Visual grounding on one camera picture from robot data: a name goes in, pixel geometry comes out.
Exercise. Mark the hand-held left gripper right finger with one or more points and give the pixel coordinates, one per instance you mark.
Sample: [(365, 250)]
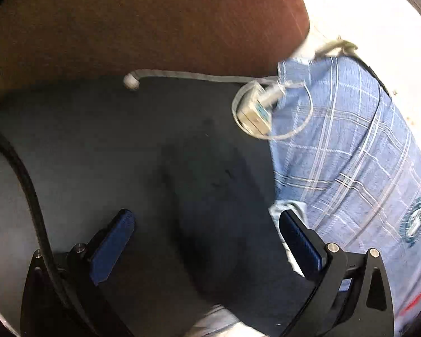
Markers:
[(300, 249)]

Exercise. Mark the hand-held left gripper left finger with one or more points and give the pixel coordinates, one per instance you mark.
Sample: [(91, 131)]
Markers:
[(112, 245)]

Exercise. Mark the brown headboard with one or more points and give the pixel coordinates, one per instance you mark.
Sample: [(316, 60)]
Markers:
[(144, 24)]

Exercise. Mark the blue plaid shirt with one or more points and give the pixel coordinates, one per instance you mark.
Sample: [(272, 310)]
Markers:
[(354, 147)]

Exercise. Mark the white power adapter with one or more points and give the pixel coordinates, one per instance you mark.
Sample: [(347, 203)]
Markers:
[(254, 116)]

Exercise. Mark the beige cloth piece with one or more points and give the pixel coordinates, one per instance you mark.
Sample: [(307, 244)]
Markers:
[(336, 45)]

